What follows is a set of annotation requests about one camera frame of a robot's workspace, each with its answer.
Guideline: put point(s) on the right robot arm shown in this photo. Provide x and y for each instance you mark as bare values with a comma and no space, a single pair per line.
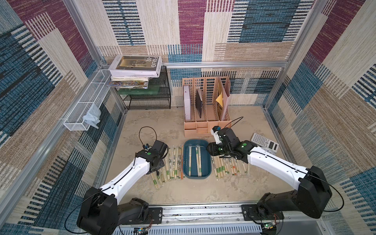
310,194

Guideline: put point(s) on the aluminium front rail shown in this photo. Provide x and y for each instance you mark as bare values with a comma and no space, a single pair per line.
220,218

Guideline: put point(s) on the chopsticks red print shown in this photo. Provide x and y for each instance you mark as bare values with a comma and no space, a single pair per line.
181,158

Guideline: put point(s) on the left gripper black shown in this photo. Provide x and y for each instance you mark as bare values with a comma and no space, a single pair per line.
161,164

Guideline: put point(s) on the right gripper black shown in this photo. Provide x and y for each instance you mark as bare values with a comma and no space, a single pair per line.
212,148

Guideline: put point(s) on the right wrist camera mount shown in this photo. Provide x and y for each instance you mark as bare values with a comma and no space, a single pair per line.
214,132

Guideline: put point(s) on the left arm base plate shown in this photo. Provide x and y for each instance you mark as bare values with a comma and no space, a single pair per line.
154,216

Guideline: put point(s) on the large white book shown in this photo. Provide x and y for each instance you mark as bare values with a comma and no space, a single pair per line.
136,66

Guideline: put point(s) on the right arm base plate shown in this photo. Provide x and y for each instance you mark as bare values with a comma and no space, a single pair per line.
254,212

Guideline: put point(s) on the yellow paper in organizer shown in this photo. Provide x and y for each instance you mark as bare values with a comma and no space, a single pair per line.
219,99

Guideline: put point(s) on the crumpled white tissue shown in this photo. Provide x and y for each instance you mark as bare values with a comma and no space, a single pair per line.
93,116

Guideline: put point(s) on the white calculator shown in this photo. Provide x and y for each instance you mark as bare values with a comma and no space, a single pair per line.
265,142

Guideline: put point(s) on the chopsticks pair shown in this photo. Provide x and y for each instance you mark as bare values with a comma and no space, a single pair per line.
221,169
245,167
226,166
214,168
234,171

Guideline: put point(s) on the stack of colourful magazines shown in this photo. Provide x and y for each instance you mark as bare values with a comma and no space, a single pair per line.
128,82

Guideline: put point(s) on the black notebook in organizer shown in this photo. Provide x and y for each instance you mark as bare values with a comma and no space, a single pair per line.
199,102

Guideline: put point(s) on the pink desktop file organizer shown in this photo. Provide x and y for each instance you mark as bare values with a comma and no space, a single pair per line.
212,113

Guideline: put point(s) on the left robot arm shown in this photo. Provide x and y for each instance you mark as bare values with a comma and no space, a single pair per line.
101,211

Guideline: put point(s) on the teal plastic storage box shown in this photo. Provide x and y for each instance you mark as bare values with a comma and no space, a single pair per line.
205,159

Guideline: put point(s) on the black wire mesh shelf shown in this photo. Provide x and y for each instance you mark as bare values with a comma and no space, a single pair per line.
156,96

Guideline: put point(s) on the green folder on shelf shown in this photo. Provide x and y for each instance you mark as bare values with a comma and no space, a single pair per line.
149,91

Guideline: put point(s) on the white wire wall basket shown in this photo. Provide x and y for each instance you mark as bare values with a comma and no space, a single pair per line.
94,93

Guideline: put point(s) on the chopsticks plain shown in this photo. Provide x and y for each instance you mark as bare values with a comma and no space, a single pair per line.
198,158
190,161

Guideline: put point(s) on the white box in organizer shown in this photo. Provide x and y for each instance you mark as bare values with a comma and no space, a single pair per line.
187,102

